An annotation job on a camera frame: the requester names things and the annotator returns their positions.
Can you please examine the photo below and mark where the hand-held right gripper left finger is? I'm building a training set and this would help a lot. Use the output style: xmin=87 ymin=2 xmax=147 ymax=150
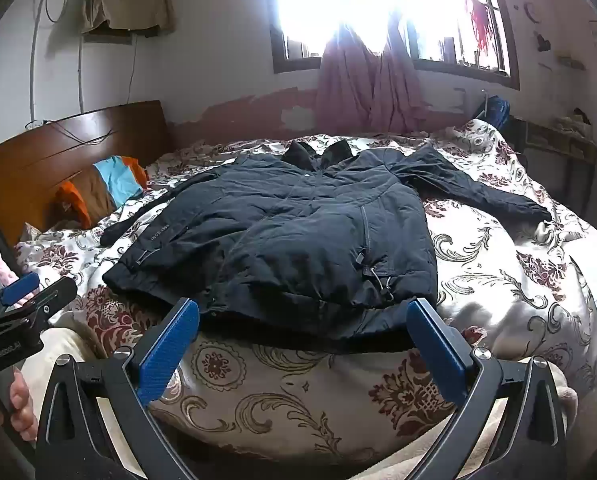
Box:
xmin=34 ymin=297 xmax=202 ymax=480

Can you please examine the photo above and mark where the dark side table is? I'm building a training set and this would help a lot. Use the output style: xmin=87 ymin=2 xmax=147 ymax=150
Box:
xmin=508 ymin=114 xmax=597 ymax=213

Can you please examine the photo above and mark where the beige cloth covered shelf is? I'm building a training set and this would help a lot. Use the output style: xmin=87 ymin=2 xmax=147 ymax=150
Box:
xmin=82 ymin=0 xmax=176 ymax=42

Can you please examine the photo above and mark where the person's left hand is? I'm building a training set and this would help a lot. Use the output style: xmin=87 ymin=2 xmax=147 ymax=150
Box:
xmin=8 ymin=367 xmax=40 ymax=442

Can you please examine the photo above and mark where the red hanging cloth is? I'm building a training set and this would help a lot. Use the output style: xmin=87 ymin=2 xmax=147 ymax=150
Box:
xmin=465 ymin=0 xmax=495 ymax=52

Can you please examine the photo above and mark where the orange blue brown cloth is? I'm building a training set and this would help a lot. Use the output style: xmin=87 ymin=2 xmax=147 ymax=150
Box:
xmin=53 ymin=156 xmax=149 ymax=231

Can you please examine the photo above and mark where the wooden framed window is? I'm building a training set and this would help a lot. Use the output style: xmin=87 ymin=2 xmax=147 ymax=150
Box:
xmin=271 ymin=0 xmax=521 ymax=92

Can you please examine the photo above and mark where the pink curtain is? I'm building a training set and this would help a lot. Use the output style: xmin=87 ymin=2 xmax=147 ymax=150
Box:
xmin=315 ymin=22 xmax=429 ymax=135

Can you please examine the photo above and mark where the floral white bed cover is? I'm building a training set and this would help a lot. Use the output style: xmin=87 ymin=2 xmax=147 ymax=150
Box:
xmin=13 ymin=120 xmax=597 ymax=463

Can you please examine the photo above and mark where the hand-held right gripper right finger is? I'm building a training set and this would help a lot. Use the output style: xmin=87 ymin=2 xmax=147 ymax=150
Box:
xmin=407 ymin=298 xmax=572 ymax=480

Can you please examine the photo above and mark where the wooden headboard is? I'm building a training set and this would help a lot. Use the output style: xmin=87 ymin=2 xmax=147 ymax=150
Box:
xmin=0 ymin=100 xmax=172 ymax=247

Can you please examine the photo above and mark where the white wall pipe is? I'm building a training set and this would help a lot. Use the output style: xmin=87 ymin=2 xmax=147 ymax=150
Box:
xmin=27 ymin=0 xmax=55 ymax=130

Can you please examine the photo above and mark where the dark navy padded jacket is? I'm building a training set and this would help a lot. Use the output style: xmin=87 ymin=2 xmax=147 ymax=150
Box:
xmin=100 ymin=140 xmax=553 ymax=343

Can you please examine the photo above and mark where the blue backpack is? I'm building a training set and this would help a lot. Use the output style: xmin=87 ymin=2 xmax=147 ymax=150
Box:
xmin=473 ymin=95 xmax=512 ymax=132

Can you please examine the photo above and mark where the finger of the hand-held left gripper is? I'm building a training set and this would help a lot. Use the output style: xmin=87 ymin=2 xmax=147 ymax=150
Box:
xmin=26 ymin=276 xmax=78 ymax=327
xmin=0 ymin=272 xmax=40 ymax=309

